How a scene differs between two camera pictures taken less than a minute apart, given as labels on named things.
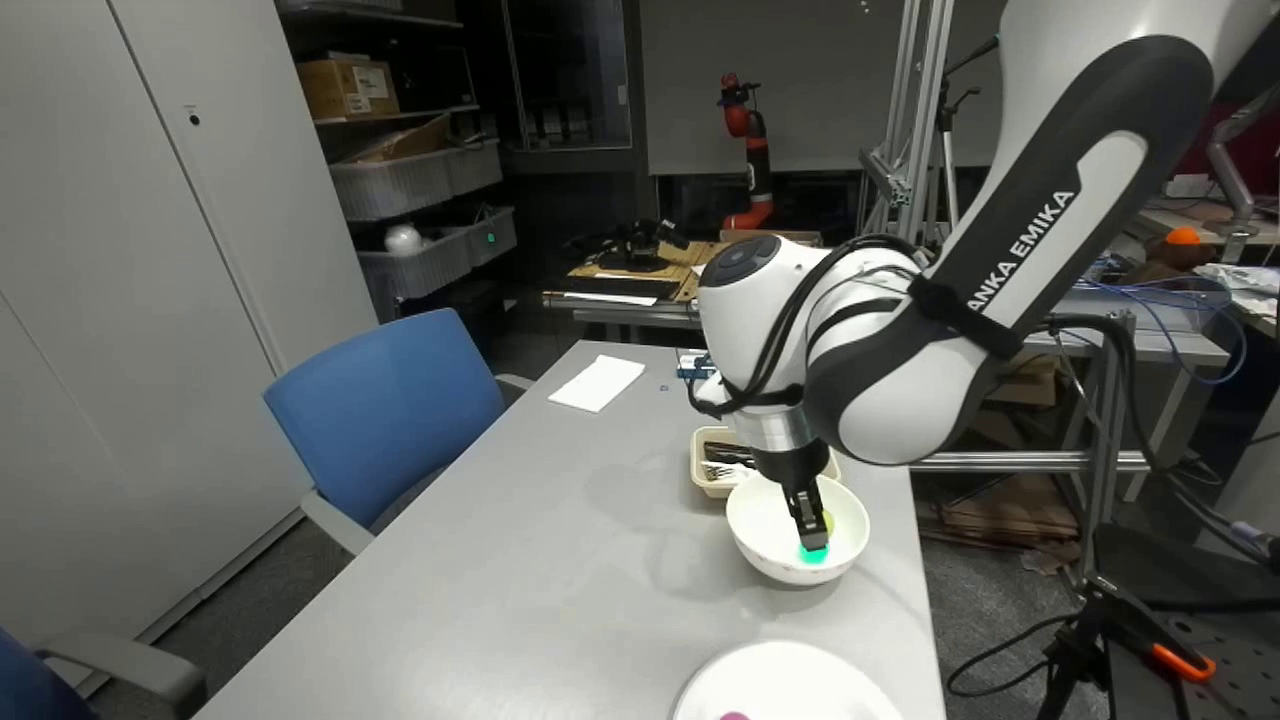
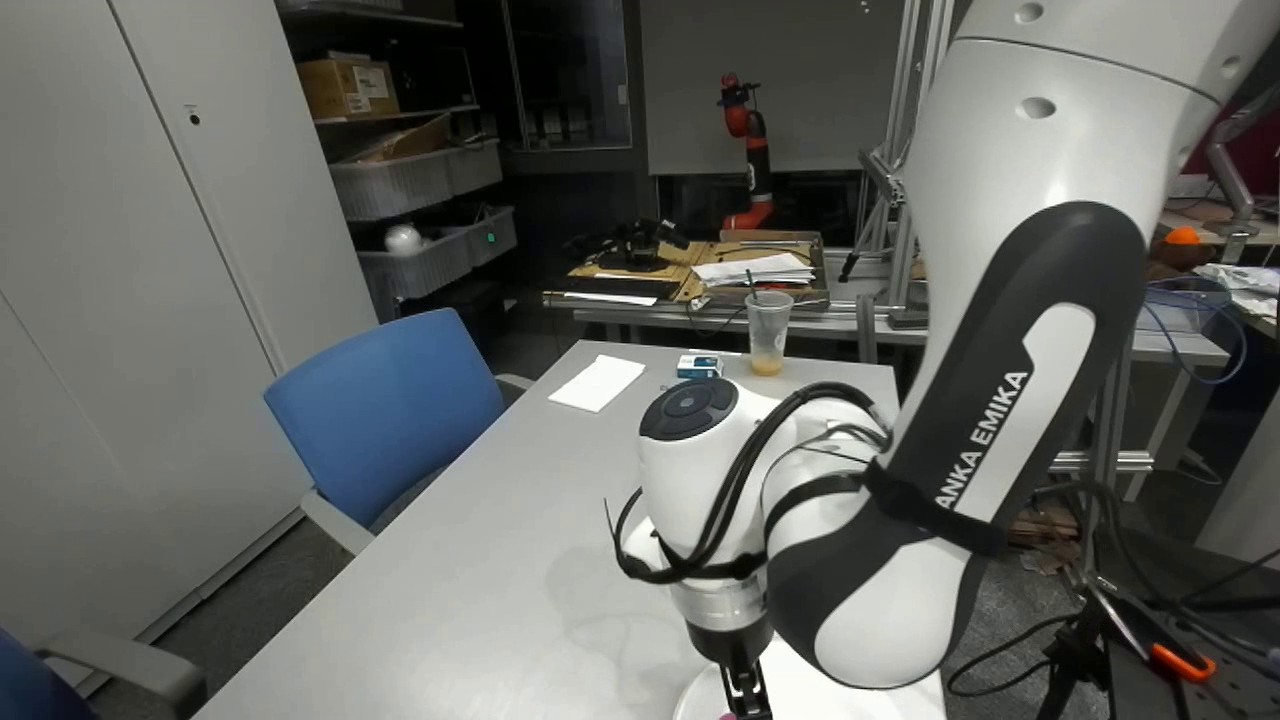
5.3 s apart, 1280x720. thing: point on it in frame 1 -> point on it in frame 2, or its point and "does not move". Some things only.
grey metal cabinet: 174,243 does not move
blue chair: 375,412 does not move
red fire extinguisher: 747,122 does not move
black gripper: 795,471 -> 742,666
